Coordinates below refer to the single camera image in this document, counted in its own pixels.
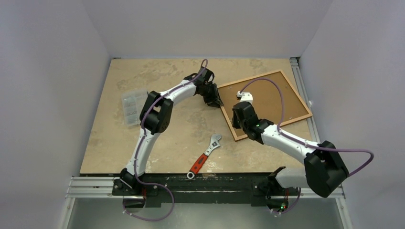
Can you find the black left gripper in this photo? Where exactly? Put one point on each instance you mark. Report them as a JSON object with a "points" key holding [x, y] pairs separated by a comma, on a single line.
{"points": [[214, 101]]}

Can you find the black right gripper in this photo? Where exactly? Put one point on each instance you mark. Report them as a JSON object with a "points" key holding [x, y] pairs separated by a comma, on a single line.
{"points": [[239, 117]]}

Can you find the wooden picture frame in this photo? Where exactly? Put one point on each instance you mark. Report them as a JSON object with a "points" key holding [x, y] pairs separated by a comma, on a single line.
{"points": [[266, 100]]}

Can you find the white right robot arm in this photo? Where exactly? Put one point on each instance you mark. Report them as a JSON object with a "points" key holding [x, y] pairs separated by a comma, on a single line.
{"points": [[324, 169]]}

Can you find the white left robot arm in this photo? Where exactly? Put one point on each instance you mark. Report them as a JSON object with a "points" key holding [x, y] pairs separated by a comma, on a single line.
{"points": [[155, 118]]}

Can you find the clear plastic screw box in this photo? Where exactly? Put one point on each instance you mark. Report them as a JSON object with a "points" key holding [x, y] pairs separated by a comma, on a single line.
{"points": [[133, 102]]}

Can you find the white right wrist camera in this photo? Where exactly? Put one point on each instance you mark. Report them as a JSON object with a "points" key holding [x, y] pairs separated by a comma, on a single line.
{"points": [[244, 97]]}

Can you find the red handled adjustable wrench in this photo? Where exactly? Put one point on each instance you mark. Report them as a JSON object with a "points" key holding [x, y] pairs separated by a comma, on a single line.
{"points": [[198, 164]]}

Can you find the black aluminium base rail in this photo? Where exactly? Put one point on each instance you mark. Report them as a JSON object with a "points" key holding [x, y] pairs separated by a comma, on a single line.
{"points": [[255, 189]]}

